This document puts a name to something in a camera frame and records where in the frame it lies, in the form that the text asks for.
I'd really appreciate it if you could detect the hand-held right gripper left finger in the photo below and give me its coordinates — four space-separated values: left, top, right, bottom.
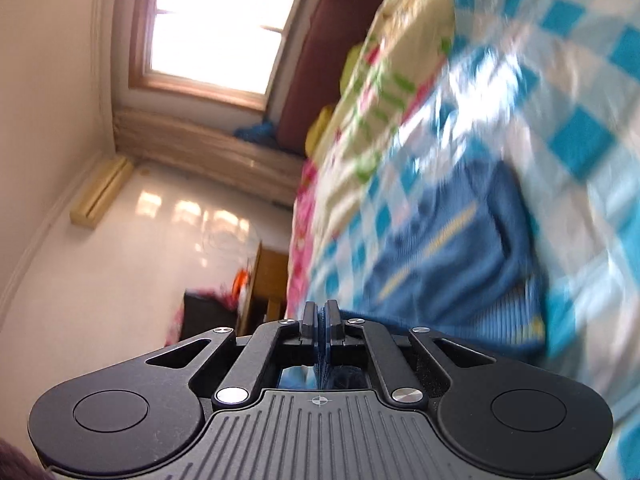
145 301 319 406

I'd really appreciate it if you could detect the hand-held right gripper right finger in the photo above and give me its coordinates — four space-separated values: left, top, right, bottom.
325 301 496 406

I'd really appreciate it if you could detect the blue striped knit sweater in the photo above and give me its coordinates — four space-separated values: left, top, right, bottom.
280 157 551 391

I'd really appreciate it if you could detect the person's right forearm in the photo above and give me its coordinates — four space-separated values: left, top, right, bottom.
0 437 48 480

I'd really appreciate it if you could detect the wooden cabinet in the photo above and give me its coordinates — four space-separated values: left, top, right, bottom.
240 240 291 336

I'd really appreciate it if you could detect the black television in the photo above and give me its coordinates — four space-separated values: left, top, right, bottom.
182 287 251 346

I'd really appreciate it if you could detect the yellow pillow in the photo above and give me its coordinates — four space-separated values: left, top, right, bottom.
340 42 368 93
305 105 336 158

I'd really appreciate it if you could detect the blue cloth bundle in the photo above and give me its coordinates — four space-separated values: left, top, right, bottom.
235 120 278 151

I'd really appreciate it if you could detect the beige air conditioner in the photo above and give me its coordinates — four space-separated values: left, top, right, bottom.
70 155 136 228

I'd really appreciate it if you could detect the dark red headboard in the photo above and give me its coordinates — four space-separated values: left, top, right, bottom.
275 0 396 156

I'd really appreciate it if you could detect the floral pink yellow quilt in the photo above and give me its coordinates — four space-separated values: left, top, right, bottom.
287 0 461 301

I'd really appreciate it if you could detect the window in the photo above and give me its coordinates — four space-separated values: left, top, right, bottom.
130 0 321 111

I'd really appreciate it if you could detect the blue checkered bed sheet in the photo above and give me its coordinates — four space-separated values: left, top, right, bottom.
305 0 640 441

